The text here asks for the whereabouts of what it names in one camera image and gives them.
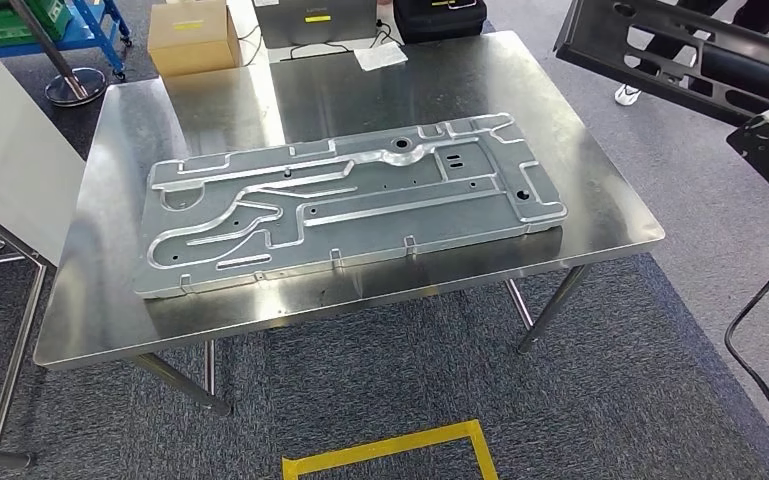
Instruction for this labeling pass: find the green box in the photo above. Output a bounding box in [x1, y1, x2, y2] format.
[0, 0, 74, 48]

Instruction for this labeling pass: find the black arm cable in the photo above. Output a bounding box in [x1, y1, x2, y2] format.
[723, 228, 769, 465]

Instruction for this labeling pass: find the cardboard box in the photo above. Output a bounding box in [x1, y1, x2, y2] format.
[147, 0, 243, 77]

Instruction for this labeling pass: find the person's foot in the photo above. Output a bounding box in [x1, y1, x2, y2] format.
[614, 82, 644, 107]

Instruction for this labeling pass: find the white board panel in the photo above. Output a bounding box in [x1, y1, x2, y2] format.
[0, 29, 87, 266]

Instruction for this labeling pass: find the person's leg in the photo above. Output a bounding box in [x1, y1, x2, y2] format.
[635, 0, 730, 77]
[731, 0, 769, 34]

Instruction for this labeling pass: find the black plastic panel part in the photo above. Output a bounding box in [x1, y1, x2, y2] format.
[554, 0, 769, 127]

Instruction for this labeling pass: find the blue metal cart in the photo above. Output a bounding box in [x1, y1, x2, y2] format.
[0, 0, 134, 81]

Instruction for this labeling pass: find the black device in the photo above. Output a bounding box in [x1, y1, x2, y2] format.
[392, 0, 489, 46]

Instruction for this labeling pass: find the grey laptop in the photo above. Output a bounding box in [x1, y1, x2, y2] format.
[253, 0, 379, 49]

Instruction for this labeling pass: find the white paper sheet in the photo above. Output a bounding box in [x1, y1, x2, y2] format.
[354, 40, 409, 72]

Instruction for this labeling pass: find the chrome stanchion post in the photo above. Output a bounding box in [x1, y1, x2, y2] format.
[9, 0, 107, 107]

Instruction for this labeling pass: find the black laptop cable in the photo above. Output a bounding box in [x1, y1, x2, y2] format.
[279, 39, 355, 63]

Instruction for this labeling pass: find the stainless steel workbench table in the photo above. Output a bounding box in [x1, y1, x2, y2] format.
[32, 29, 667, 419]

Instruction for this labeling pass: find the grey stamped sheet metal panel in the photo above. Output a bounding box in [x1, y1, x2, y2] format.
[133, 112, 569, 301]

